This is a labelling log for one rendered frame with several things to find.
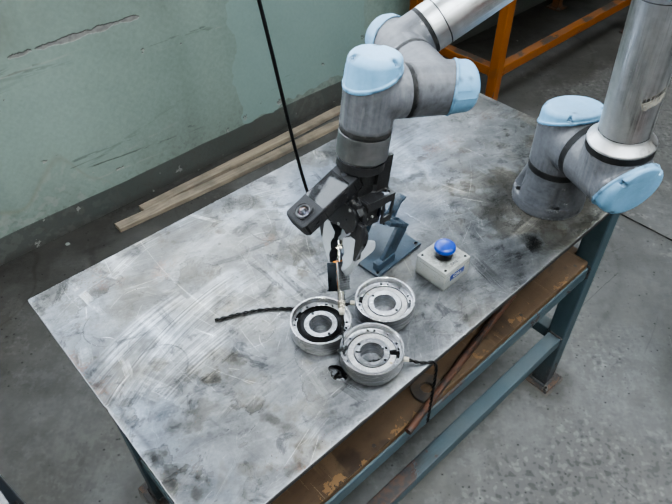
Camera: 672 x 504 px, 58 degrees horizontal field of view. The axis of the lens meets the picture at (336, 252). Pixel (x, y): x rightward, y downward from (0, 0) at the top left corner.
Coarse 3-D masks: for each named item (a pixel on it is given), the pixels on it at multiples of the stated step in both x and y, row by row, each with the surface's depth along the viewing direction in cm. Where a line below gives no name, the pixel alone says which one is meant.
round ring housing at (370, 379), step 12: (360, 324) 102; (372, 324) 102; (348, 336) 101; (384, 336) 102; (396, 336) 100; (360, 348) 100; (372, 348) 102; (384, 348) 100; (396, 348) 100; (348, 360) 98; (360, 360) 98; (384, 360) 98; (396, 360) 98; (348, 372) 97; (360, 372) 95; (384, 372) 95; (396, 372) 97; (372, 384) 97
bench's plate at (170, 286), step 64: (448, 128) 151; (512, 128) 151; (256, 192) 134; (384, 192) 133; (448, 192) 133; (128, 256) 120; (192, 256) 120; (256, 256) 120; (320, 256) 119; (512, 256) 119; (64, 320) 108; (128, 320) 108; (192, 320) 108; (256, 320) 108; (448, 320) 107; (128, 384) 99; (192, 384) 98; (256, 384) 98; (320, 384) 98; (384, 384) 98; (192, 448) 90; (256, 448) 90; (320, 448) 90
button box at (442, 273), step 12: (432, 252) 113; (456, 252) 113; (420, 264) 113; (432, 264) 111; (444, 264) 111; (456, 264) 111; (468, 264) 114; (432, 276) 112; (444, 276) 110; (456, 276) 113; (444, 288) 112
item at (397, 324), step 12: (360, 288) 108; (372, 288) 109; (396, 288) 109; (408, 288) 108; (360, 300) 108; (372, 300) 107; (384, 300) 109; (396, 300) 107; (408, 300) 107; (360, 312) 104; (384, 312) 105; (396, 312) 105; (408, 312) 103; (384, 324) 103; (396, 324) 103
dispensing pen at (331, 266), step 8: (336, 248) 99; (328, 264) 98; (328, 272) 98; (336, 272) 97; (328, 280) 98; (336, 280) 97; (328, 288) 98; (336, 288) 97; (344, 296) 99; (344, 304) 99; (344, 312) 99
